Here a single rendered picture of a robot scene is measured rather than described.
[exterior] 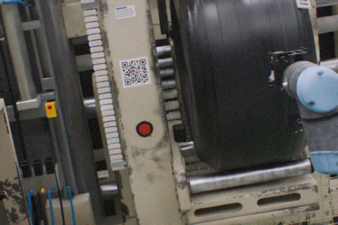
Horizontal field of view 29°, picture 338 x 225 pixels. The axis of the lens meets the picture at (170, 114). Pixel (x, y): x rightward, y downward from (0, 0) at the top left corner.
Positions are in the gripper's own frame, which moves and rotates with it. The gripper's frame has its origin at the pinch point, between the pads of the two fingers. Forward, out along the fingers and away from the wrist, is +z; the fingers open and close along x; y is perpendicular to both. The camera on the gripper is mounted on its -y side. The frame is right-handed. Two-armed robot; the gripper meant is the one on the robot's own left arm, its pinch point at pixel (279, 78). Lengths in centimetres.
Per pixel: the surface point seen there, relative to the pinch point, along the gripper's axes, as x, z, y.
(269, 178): 0.3, 25.5, -30.2
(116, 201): 48, 115, -58
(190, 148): 19, 53, -26
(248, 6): 2.7, 12.0, 16.1
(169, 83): 21, 70, -7
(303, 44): -8.5, 9.3, 5.7
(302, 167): -8.6, 25.3, -28.7
